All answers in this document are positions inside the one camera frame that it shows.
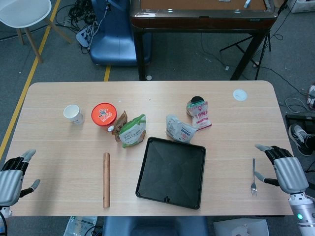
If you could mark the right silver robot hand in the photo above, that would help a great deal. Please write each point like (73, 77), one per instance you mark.
(290, 172)

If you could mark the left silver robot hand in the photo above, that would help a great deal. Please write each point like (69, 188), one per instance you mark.
(9, 182)

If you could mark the white grey snack bag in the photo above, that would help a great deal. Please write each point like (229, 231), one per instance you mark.
(179, 129)

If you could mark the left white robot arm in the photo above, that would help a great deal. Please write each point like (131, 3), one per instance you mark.
(5, 211)

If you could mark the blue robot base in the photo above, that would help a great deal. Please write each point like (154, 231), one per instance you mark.
(115, 41)

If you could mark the clear printed plastic bag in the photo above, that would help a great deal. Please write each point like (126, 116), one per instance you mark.
(78, 226)

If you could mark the pink white snack bag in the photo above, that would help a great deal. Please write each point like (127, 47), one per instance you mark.
(201, 116)

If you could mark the black square plastic tray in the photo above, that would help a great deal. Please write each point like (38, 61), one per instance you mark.
(169, 172)

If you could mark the green snack bag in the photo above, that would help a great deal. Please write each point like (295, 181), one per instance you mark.
(133, 134)

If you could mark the grey black sneaker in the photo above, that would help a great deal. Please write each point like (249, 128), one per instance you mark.
(299, 138)

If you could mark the metal fork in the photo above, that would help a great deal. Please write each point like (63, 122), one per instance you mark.
(254, 177)

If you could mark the black floor box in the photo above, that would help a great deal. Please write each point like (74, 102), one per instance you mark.
(299, 119)

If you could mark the white cardboard box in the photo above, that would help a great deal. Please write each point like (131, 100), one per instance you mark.
(236, 228)

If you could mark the red white floor object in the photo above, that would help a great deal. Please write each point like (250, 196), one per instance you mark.
(312, 96)

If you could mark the white paper cup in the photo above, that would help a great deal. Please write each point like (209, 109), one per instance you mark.
(75, 118)

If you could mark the white round table grommet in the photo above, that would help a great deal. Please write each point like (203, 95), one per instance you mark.
(240, 95)

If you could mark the wooden rolling pin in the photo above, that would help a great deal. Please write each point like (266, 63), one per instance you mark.
(106, 179)

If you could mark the small white bottle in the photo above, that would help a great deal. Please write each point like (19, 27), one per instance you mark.
(110, 128)

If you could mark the orange lid noodle tub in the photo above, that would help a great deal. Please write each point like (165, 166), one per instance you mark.
(103, 114)

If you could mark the black lid jar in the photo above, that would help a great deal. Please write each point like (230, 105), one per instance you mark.
(196, 99)

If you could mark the brown snack packet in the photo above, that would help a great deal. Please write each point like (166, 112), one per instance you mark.
(121, 121)

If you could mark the black tripod stand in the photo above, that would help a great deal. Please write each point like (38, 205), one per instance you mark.
(242, 49)

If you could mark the blue padded chair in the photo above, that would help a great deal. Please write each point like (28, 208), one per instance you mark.
(155, 227)

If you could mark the white power strip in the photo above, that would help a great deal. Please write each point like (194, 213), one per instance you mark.
(82, 37)

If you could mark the white storage box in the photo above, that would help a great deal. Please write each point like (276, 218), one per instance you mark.
(304, 5)

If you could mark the white round floor disc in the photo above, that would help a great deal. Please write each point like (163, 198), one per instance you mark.
(148, 77)

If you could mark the white chair wooden legs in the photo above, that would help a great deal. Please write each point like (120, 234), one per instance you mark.
(22, 11)

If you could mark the brown mahjong table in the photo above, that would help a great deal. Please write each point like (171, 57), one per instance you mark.
(197, 20)

